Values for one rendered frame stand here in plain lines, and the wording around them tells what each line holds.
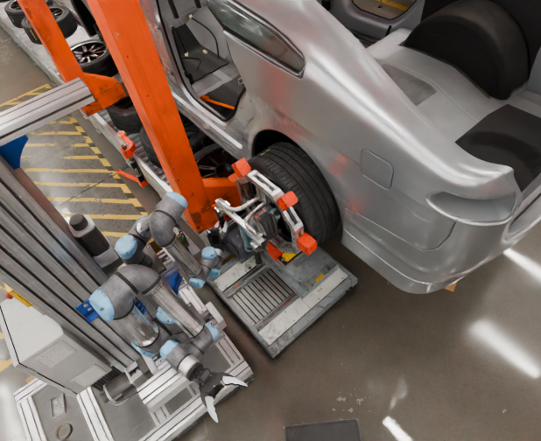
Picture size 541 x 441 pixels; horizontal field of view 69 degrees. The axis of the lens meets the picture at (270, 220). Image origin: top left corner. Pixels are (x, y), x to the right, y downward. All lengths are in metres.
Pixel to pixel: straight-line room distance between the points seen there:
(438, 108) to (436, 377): 1.72
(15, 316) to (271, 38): 1.64
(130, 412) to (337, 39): 2.31
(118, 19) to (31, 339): 1.34
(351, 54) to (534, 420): 2.30
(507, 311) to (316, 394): 1.43
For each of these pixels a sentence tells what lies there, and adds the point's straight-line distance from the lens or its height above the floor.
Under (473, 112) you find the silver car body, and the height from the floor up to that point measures 0.92.
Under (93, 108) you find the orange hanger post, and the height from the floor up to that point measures 0.57.
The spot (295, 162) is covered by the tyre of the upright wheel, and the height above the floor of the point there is 1.17.
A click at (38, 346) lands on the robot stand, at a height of 1.23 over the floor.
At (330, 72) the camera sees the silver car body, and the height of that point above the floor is 1.75.
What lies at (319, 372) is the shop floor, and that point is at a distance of 2.78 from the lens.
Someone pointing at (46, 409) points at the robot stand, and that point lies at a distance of 3.01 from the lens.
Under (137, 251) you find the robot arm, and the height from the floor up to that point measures 1.00.
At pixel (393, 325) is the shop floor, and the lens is 2.93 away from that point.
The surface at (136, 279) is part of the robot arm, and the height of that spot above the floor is 1.44.
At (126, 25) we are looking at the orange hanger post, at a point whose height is 1.94.
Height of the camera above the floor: 2.66
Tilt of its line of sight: 52 degrees down
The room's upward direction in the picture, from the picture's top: 10 degrees counter-clockwise
